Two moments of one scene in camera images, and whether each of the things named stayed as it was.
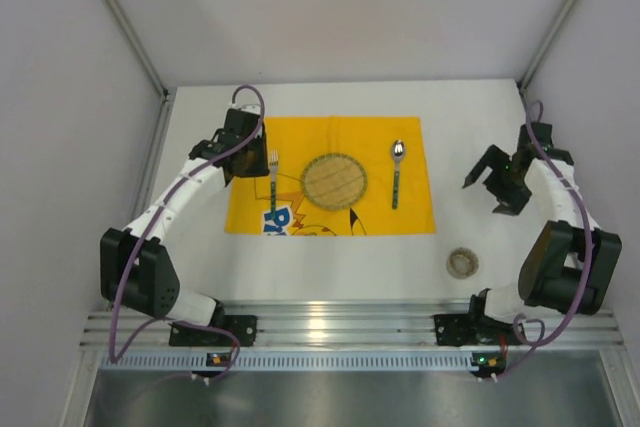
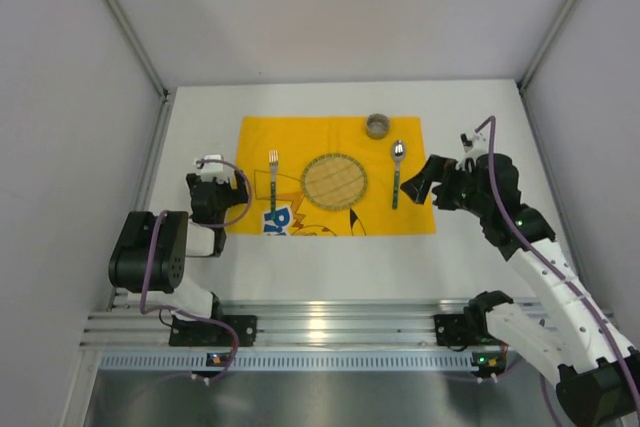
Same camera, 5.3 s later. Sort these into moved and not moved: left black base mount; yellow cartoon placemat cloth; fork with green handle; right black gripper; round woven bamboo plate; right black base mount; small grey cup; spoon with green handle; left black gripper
Moved: small grey cup; left black gripper; right black gripper
Not moved: fork with green handle; left black base mount; yellow cartoon placemat cloth; spoon with green handle; right black base mount; round woven bamboo plate
